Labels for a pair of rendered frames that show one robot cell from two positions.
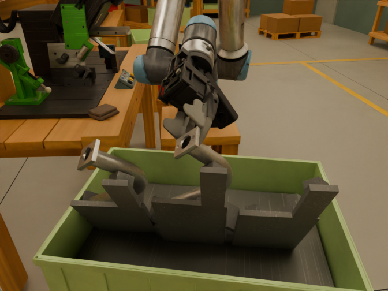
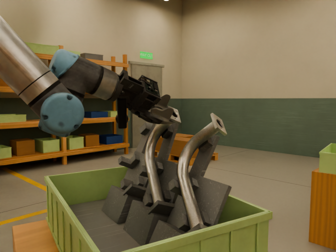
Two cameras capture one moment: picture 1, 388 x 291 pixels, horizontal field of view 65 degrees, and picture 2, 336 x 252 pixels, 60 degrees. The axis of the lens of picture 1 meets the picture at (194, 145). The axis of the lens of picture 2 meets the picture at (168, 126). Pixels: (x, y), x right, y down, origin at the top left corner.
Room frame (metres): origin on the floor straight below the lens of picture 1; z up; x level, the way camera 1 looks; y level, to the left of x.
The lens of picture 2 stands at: (0.98, 0.68, 1.22)
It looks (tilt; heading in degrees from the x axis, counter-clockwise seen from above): 5 degrees down; 232
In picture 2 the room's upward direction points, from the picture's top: straight up
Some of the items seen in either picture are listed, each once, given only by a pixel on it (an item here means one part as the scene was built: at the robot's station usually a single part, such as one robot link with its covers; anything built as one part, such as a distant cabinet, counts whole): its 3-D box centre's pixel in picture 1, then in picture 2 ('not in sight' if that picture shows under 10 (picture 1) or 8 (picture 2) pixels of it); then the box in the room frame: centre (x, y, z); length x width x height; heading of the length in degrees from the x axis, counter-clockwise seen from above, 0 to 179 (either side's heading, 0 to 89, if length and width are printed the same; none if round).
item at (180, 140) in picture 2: not in sight; (183, 147); (-2.95, -3.87, 0.22); 1.20 x 0.81 x 0.44; 93
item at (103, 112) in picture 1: (103, 111); not in sight; (1.15, 0.37, 0.91); 0.10 x 0.08 x 0.03; 143
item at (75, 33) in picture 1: (76, 26); not in sight; (1.64, 0.60, 1.17); 0.13 x 0.12 x 0.20; 3
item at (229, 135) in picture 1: (197, 123); not in sight; (1.21, -0.02, 0.83); 0.32 x 0.32 x 0.04; 5
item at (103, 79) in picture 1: (78, 75); not in sight; (1.71, 0.66, 0.89); 1.10 x 0.42 x 0.02; 3
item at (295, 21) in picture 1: (290, 18); not in sight; (7.52, -2.23, 0.37); 1.20 x 0.80 x 0.74; 106
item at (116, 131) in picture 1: (129, 85); not in sight; (1.72, 0.38, 0.82); 1.50 x 0.14 x 0.15; 3
